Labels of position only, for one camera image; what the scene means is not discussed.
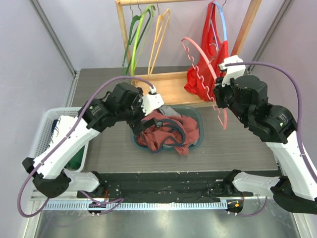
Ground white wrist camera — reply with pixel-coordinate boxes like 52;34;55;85
218;55;246;87
141;86;164;116

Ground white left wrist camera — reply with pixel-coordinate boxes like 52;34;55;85
141;86;164;116

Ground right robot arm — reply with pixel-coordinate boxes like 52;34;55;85
213;75;317;214

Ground light blue hanger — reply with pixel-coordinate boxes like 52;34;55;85
212;0;227;41

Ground teal plastic tub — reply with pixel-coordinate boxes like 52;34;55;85
130;105;204;152

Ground white plastic basket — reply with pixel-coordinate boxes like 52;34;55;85
31;107;89;172

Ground grey tank top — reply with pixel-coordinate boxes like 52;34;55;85
158;106;182;119

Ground wooden clothes rack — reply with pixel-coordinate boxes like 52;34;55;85
116;0;261;107

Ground pink tank top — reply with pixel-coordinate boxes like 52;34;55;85
135;110;200;155

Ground green folded cloth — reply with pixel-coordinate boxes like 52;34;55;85
65;147;85;171

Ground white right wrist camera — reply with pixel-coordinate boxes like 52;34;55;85
218;55;246;87

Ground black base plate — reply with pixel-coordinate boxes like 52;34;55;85
76;171;253;199

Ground dark green hanger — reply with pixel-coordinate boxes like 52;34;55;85
121;6;155;76

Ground white slotted cable duct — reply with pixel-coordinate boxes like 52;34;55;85
44;200;227;211

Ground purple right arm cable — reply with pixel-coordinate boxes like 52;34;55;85
222;61;317;217

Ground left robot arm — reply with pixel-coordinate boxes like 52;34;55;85
22;82;164;198

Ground yellow hanger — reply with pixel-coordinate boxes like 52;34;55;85
148;8;170;75

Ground lime green hanger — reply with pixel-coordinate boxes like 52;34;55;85
130;4;156;76

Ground red tank top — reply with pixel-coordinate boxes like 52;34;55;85
181;2;228;102

